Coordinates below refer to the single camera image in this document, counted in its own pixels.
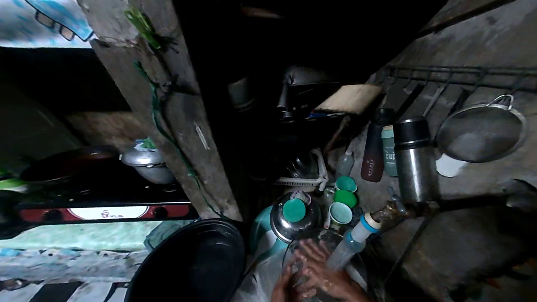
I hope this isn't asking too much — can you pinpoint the person's left hand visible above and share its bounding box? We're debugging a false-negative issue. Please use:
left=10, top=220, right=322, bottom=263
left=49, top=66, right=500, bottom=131
left=271, top=263, right=317, bottom=302

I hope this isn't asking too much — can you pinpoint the person's right hand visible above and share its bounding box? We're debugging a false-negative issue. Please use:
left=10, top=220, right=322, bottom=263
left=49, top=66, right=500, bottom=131
left=294, top=239, right=361, bottom=300

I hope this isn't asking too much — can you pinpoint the person's right forearm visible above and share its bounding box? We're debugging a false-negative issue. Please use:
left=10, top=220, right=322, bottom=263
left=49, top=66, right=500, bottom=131
left=342, top=283, right=372, bottom=302

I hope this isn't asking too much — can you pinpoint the wide clear basin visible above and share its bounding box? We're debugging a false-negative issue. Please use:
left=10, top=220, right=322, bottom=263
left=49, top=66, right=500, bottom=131
left=282, top=228, right=368, bottom=302

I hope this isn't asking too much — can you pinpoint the round shiny steel bowl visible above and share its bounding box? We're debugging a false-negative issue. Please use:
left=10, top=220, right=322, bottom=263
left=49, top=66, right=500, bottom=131
left=270, top=191, right=322, bottom=244

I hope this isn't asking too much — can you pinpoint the clear bottle faucet extension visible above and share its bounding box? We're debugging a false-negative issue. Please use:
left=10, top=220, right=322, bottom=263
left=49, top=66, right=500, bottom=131
left=326, top=212, right=383, bottom=270

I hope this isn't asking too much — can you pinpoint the teal green round cup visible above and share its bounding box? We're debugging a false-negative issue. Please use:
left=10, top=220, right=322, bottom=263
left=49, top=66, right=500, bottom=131
left=282, top=198, right=307, bottom=223

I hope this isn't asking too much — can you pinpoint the pale green cup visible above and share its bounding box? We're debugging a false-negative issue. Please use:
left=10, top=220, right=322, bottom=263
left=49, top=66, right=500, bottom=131
left=328, top=202, right=353, bottom=231

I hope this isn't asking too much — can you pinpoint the teal plastic pitcher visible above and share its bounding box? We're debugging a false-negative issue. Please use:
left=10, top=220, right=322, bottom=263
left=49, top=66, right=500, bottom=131
left=249, top=206, right=288, bottom=263

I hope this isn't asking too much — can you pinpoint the bright green cup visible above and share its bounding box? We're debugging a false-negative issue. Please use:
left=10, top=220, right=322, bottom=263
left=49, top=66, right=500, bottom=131
left=333, top=190, right=358, bottom=209

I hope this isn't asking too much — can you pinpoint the green white cup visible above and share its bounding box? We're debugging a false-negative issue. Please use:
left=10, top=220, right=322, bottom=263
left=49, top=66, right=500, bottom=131
left=334, top=176, right=357, bottom=194

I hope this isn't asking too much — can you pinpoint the white plastic rack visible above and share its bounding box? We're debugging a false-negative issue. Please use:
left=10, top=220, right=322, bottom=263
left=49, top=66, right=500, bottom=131
left=275, top=149, right=329, bottom=192

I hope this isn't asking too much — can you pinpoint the brass faucet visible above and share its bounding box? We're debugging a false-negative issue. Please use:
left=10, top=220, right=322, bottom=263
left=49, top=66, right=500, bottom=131
left=371, top=187, right=414, bottom=221

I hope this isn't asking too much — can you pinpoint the small clear plastic bottle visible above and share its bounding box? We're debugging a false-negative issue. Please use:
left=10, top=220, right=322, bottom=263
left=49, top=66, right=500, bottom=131
left=336, top=150, right=355, bottom=180

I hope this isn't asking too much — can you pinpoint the large black plastic basin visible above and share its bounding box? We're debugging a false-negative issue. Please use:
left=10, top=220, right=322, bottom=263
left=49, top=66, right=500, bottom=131
left=124, top=218, right=246, bottom=302

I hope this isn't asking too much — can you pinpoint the dark maroon tumbler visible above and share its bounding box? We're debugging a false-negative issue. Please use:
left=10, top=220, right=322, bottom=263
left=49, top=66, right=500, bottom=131
left=361, top=108, right=395, bottom=183

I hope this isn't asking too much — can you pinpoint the mint green printed tumbler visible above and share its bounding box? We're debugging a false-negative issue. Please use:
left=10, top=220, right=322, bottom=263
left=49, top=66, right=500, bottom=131
left=381, top=125, right=399, bottom=177

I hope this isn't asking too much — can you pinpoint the steel thermos with black lid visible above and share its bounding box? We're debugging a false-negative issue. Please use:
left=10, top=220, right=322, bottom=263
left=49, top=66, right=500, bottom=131
left=393, top=117, right=439, bottom=205

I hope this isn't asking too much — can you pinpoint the wooden cutting board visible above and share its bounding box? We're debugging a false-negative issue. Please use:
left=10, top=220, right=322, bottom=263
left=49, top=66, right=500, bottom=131
left=315, top=84, right=383, bottom=115

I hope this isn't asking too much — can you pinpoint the silver pot with lid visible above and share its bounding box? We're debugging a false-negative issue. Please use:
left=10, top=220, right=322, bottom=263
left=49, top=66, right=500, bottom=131
left=120, top=148, right=177, bottom=185

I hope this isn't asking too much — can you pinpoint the grey cylindrical container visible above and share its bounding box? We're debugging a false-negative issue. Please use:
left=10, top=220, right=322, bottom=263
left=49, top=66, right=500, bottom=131
left=227, top=77, right=256, bottom=112

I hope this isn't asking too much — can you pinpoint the mint green cloth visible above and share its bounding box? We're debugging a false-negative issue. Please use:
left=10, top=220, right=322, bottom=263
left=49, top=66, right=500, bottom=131
left=0, top=220, right=185, bottom=252

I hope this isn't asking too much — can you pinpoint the red black gas stove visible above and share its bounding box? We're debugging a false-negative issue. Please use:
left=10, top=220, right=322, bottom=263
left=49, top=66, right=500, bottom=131
left=0, top=170, right=198, bottom=240

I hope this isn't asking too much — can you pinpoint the hanging metal utensil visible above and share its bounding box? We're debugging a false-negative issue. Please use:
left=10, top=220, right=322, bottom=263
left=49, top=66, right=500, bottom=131
left=423, top=85, right=447, bottom=118

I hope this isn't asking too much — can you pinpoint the round metal mesh strainer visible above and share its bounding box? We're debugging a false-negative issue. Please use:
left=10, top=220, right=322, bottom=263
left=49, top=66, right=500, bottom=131
left=436, top=94, right=527, bottom=164

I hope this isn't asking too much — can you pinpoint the blue white patterned cloth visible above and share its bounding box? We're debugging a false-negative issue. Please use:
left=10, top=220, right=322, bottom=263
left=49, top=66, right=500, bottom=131
left=0, top=248, right=149, bottom=283

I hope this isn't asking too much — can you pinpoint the black white striped cloth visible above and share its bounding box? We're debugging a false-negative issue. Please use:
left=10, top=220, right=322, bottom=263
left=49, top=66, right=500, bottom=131
left=0, top=279, right=129, bottom=302

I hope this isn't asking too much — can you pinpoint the dark frying pan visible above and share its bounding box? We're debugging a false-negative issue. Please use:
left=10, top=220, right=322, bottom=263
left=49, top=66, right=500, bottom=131
left=21, top=145, right=121, bottom=184

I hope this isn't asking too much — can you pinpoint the green clothespin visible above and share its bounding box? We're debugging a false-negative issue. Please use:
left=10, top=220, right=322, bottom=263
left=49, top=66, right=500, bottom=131
left=125, top=6, right=162, bottom=50

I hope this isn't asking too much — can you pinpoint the blue white printed cloth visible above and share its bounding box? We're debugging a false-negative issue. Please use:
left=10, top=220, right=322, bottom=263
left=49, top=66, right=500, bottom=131
left=0, top=0, right=96, bottom=49

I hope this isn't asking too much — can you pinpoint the hanging black handled utensil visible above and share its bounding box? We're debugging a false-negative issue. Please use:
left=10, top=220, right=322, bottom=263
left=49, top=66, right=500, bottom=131
left=447, top=88, right=471, bottom=116
left=395, top=83, right=425, bottom=121

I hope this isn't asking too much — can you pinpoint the green knotted string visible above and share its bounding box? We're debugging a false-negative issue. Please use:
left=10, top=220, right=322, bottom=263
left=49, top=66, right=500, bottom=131
left=134, top=60, right=230, bottom=220

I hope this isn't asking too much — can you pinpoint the grey concrete post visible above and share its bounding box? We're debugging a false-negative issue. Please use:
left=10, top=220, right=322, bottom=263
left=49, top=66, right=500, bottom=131
left=77, top=0, right=244, bottom=222

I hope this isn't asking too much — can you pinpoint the black wire hanging rack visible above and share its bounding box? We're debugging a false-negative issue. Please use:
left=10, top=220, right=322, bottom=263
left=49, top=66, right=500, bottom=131
left=385, top=65, right=537, bottom=94

